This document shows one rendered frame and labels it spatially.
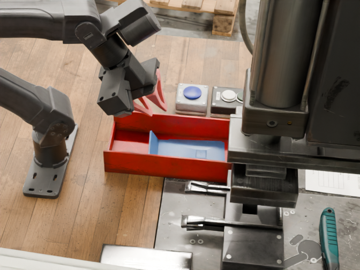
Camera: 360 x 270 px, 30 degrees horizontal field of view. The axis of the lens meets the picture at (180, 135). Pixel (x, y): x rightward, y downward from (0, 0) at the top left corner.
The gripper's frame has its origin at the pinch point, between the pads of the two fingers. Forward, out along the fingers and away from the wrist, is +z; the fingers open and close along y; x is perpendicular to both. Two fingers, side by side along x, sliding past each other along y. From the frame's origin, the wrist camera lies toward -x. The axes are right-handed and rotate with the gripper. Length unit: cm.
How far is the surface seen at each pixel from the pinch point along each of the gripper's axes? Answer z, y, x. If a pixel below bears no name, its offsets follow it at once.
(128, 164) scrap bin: 4.8, -8.5, -7.3
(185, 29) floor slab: 91, -60, 159
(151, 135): 6.8, -5.4, 0.7
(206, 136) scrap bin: 14.6, 2.7, 4.0
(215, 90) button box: 13.9, 4.5, 16.2
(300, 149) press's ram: -1.1, 29.0, -21.8
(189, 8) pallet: 80, -52, 159
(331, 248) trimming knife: 24.7, 24.3, -22.5
